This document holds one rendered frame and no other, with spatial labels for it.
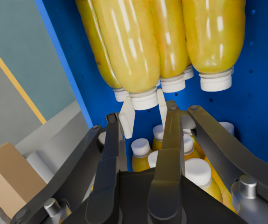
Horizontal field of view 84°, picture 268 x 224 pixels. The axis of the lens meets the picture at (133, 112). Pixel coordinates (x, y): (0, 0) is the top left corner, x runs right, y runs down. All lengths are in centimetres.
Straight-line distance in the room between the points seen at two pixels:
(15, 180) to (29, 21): 132
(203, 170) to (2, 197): 50
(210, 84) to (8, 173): 50
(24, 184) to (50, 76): 119
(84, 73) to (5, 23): 153
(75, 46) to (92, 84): 6
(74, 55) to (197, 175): 24
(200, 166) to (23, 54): 162
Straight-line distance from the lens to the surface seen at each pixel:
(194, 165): 26
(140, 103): 20
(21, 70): 175
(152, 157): 29
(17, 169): 53
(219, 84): 23
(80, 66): 25
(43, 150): 61
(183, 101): 39
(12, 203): 56
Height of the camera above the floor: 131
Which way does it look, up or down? 66 degrees down
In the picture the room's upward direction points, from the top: 169 degrees counter-clockwise
